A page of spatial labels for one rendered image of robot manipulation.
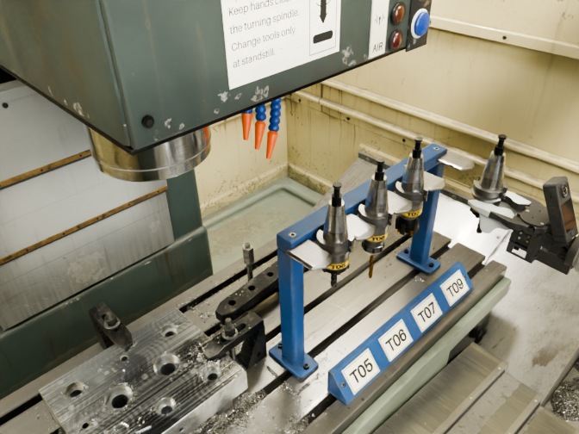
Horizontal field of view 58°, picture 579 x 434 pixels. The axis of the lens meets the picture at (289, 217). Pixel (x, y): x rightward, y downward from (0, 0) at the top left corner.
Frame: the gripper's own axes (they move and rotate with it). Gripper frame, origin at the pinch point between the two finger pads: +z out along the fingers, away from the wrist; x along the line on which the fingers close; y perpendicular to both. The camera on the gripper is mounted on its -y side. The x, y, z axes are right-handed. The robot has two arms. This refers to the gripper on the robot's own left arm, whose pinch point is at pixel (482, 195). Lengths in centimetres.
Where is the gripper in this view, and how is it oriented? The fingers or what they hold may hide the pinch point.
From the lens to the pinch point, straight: 109.3
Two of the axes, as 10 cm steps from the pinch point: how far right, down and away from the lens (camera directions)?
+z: -6.9, -4.3, 5.8
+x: 7.3, -4.0, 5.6
